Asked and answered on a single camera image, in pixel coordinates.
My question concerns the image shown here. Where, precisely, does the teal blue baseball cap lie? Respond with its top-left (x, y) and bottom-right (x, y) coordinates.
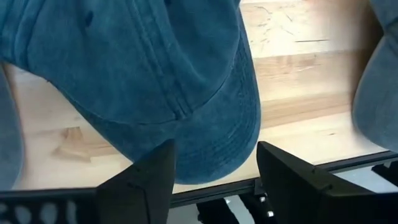
top-left (0, 0), bottom-right (262, 185)

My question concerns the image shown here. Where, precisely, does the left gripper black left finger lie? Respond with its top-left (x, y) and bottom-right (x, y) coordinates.
top-left (95, 139), bottom-right (177, 224)

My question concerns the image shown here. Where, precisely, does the grey baseball cap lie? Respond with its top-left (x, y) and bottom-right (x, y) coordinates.
top-left (351, 0), bottom-right (398, 154)

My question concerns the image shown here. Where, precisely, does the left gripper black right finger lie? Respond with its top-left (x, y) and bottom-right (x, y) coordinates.
top-left (256, 141), bottom-right (376, 224)

